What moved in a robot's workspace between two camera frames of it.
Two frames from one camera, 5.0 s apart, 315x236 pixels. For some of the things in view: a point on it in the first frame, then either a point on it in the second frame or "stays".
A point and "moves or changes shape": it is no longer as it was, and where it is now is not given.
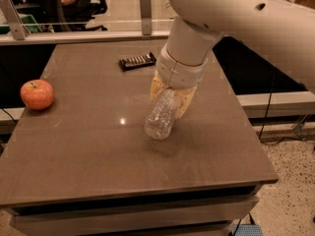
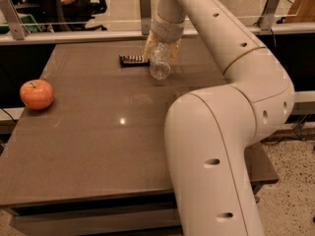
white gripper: x=179 y=72 → x=167 y=30
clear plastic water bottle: x=159 y=121 moves or changes shape
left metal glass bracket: x=12 y=17 stays
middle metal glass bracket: x=146 y=11 stays
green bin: x=26 y=20 stays
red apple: x=37 y=93 stays
